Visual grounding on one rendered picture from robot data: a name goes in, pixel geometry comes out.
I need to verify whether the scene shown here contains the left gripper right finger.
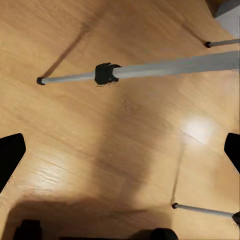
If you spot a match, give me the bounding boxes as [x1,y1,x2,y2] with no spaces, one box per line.
[224,133,240,173]

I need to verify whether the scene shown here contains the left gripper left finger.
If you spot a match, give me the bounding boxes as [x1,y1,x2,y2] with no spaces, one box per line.
[0,133,26,193]

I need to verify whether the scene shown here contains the camera tripod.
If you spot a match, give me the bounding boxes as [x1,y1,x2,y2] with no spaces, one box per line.
[36,38,240,227]

